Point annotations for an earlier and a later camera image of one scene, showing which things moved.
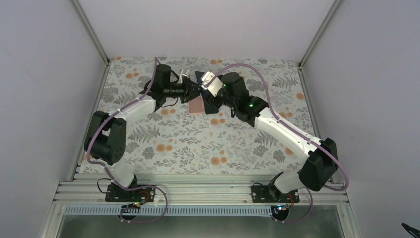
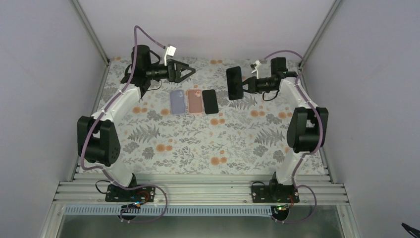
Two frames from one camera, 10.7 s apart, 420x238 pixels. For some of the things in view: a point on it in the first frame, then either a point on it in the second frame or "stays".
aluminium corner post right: (319, 33) stays
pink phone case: (195, 105) stays
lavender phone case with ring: (198, 76) -> (178, 102)
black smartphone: (210, 108) stays
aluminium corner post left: (91, 32) stays
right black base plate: (261, 194) stays
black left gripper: (190, 92) -> (174, 75)
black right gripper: (208, 97) -> (252, 86)
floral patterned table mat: (168, 139) stays
